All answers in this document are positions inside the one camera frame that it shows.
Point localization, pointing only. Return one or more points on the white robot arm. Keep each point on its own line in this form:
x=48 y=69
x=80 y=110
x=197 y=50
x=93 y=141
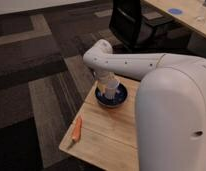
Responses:
x=170 y=105

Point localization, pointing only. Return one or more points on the blue round coaster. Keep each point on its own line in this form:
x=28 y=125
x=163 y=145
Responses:
x=175 y=11

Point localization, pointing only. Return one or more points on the orange carrot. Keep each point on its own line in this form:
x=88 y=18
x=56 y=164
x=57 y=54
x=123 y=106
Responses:
x=76 y=133

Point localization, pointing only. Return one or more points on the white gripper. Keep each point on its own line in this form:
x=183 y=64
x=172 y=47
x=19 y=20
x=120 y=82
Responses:
x=104 y=78

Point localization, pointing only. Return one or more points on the clear glass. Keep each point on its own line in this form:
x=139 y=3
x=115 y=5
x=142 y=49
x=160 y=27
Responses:
x=201 y=14

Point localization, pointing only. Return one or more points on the white ceramic cup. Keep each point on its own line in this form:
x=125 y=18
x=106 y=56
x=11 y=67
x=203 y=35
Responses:
x=111 y=90

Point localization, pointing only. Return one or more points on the dark blue ceramic bowl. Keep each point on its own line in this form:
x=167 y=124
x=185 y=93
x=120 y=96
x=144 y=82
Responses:
x=119 y=98

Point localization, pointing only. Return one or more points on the black office chair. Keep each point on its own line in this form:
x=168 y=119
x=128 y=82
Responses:
x=134 y=27

